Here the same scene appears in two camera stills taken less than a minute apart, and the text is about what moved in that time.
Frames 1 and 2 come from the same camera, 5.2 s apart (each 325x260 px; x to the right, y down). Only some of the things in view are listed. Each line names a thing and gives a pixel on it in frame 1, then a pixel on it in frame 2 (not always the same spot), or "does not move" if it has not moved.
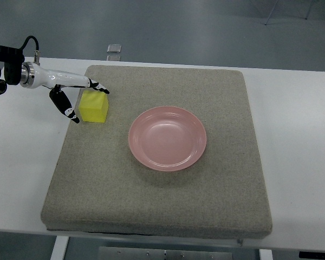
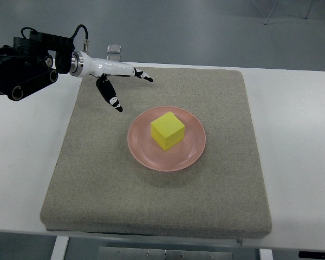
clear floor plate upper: [114, 48] does not move
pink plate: [167, 138] does not move
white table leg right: [265, 254] does not move
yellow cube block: [93, 106] -> [167, 130]
